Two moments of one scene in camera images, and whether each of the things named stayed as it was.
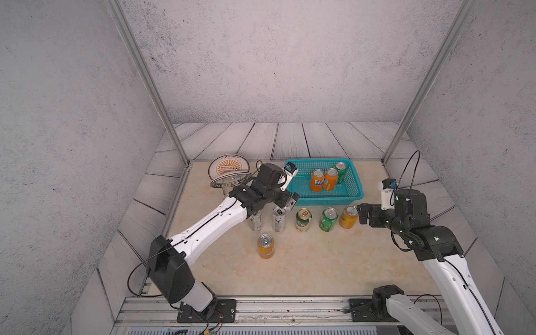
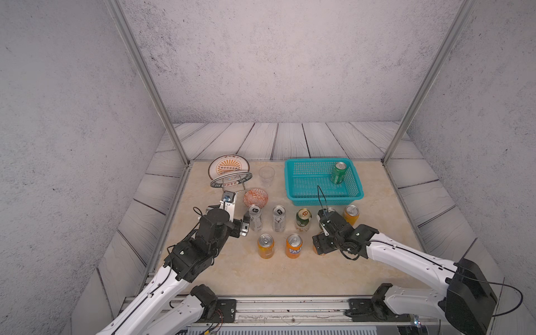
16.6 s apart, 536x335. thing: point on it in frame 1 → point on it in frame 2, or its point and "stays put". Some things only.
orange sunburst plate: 228,162 stays put
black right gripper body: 386,218 → 326,243
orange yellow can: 266,246 stays put
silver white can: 279,219 stays put
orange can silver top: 330,179 → 315,250
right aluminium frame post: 462,15 stays put
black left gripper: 283,202 → 237,230
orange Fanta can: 317,181 → 294,244
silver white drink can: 256,221 stays put
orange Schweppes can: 348,217 stays put
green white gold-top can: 303,218 stays put
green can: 340,167 stays put
